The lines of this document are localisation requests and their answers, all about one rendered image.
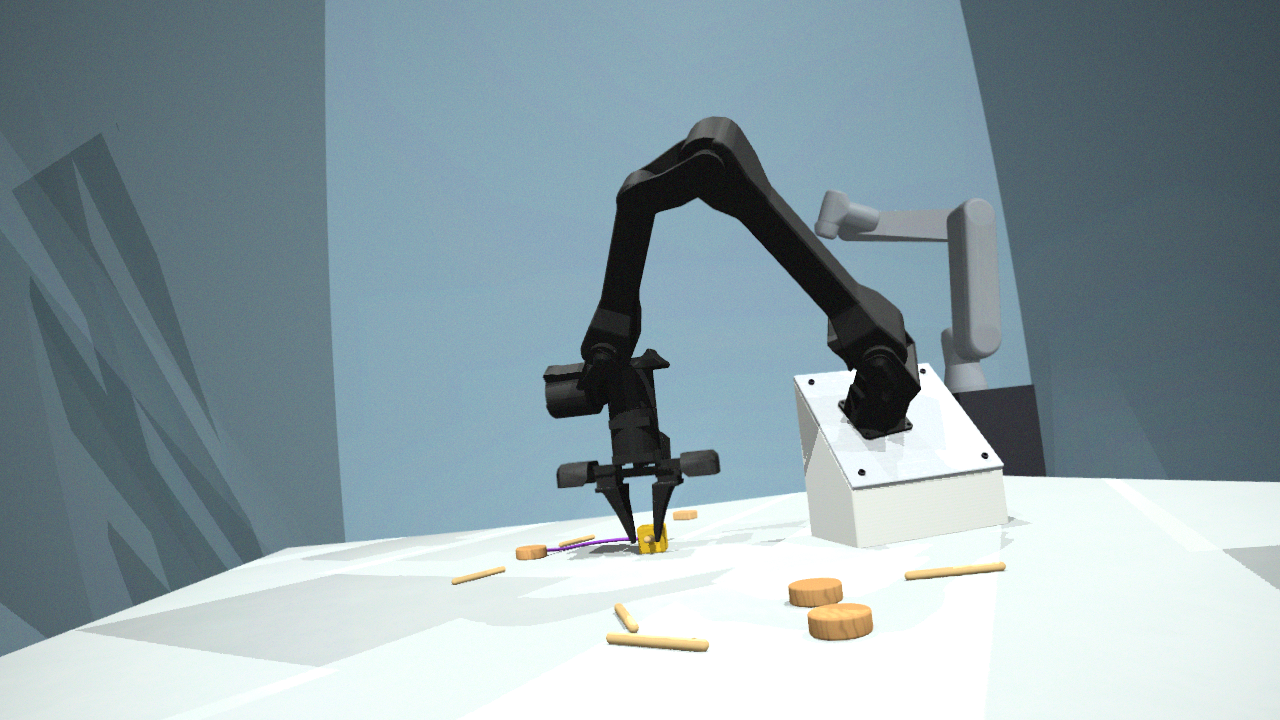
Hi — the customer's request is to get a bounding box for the yellow block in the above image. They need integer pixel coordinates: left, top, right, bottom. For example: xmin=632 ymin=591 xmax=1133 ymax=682
xmin=637 ymin=523 xmax=669 ymax=553

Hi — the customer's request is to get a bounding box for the round wooden button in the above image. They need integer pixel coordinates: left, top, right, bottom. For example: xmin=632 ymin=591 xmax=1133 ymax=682
xmin=515 ymin=544 xmax=547 ymax=561

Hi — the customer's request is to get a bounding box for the round wooden disc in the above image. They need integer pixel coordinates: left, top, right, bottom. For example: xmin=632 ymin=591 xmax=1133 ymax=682
xmin=806 ymin=603 xmax=874 ymax=641
xmin=788 ymin=577 xmax=844 ymax=607

